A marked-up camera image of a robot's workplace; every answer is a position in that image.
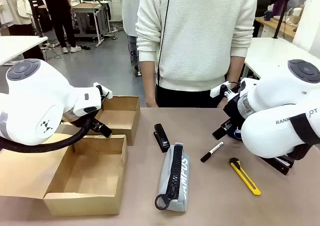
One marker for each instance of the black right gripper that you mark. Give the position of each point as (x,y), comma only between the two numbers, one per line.
(232,108)

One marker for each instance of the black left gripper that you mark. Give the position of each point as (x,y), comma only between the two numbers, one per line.
(93,124)

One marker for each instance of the dark blue round object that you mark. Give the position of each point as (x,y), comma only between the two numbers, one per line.
(237,134)

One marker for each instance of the small cardboard box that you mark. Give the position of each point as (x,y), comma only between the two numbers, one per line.
(117,117)

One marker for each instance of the black white marker pen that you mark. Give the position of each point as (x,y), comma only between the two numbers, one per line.
(212,151)

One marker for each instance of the large cardboard box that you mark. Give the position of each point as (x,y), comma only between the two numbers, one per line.
(87,176)

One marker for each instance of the yellow utility knife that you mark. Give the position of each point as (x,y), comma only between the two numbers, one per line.
(243,177)

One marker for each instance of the grey campus pencil case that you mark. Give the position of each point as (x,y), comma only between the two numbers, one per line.
(180,171)

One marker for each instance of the black stapler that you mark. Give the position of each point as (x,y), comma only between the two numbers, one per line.
(280,164)
(161,138)

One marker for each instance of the person's left forearm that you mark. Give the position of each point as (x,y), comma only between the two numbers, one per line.
(235,71)

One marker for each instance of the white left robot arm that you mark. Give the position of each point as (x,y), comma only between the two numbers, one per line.
(32,98)

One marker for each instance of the person's right forearm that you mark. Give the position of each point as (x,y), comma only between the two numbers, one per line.
(147,81)

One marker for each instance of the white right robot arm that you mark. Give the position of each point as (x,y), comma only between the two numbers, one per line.
(275,111)

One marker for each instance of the person's right hand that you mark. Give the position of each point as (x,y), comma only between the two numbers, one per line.
(152,103)

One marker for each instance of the black trousers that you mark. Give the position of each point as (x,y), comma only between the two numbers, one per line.
(185,98)

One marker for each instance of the white table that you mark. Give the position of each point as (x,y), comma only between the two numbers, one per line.
(15,48)
(270,53)

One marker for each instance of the white knit sweater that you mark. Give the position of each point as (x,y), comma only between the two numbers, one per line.
(197,36)

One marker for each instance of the wooden desk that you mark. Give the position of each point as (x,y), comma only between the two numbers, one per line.
(275,24)

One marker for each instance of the person in white top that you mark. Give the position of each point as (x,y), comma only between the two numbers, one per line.
(130,11)

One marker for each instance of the wooden top workbench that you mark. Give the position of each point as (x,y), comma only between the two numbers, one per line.
(85,7)

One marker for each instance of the dark blue cup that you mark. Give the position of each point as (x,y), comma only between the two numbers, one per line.
(268,16)

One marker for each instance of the black slanted pole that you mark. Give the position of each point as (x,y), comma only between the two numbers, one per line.
(281,18)

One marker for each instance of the person in black clothes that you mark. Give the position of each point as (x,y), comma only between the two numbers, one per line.
(60,8)

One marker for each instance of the black stand pole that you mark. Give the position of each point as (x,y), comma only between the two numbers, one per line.
(35,13)

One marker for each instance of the white jug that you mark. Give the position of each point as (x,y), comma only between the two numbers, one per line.
(297,16)

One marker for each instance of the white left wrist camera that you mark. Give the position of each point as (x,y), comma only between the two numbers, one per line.
(103,91)

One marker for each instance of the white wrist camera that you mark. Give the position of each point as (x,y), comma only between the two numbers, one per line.
(103,91)
(218,89)

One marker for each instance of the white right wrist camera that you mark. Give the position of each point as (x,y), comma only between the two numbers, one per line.
(218,89)

